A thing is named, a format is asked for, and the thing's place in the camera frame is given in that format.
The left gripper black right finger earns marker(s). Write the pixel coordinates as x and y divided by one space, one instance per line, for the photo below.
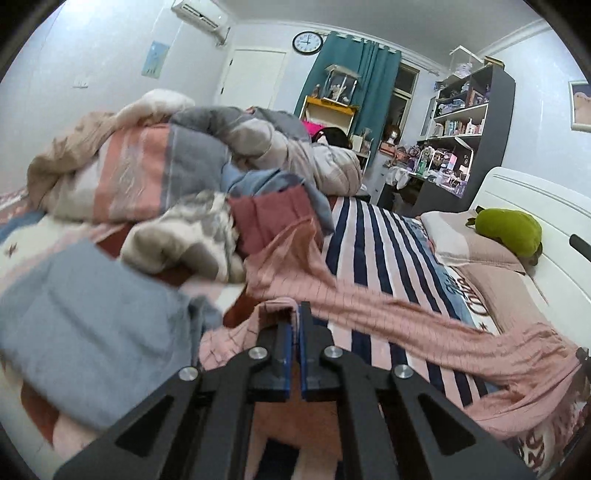
394 424

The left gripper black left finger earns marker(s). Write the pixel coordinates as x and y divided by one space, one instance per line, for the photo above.
197 424

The pink checked pants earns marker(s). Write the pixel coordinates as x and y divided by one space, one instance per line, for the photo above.
535 369

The grey-blue folded pants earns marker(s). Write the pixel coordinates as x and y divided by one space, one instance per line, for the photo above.
94 337

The pink beige pillow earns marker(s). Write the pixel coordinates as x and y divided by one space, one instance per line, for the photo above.
494 275

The striped pink navy blanket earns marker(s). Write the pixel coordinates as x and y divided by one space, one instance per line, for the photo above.
371 247

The beige grey patterned garment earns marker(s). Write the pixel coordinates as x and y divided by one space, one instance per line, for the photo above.
198 232

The dark red folded garment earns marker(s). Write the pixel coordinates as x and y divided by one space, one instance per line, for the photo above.
259 219

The white bed headboard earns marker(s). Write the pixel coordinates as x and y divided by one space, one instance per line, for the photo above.
562 274

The green plush toy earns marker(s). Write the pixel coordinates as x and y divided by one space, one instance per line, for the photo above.
516 230

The cluttered desk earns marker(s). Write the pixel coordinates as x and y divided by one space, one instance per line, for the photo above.
427 176

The crumpled patterned duvet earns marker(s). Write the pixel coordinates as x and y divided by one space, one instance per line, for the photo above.
135 164

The dark grey bookshelf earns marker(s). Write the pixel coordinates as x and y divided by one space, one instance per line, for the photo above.
475 102

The yellow white shelf unit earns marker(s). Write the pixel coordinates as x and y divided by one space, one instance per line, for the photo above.
329 113

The glass display case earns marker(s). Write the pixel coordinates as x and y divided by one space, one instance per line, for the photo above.
340 84

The white door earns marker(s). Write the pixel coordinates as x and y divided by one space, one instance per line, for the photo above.
251 78

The white air conditioner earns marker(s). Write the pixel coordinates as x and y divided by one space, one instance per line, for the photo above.
206 15

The blue wall poster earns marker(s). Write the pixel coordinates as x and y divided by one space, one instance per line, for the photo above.
154 60

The framed wall picture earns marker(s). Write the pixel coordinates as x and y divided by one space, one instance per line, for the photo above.
580 96

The round wall clock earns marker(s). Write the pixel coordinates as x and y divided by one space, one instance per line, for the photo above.
307 43

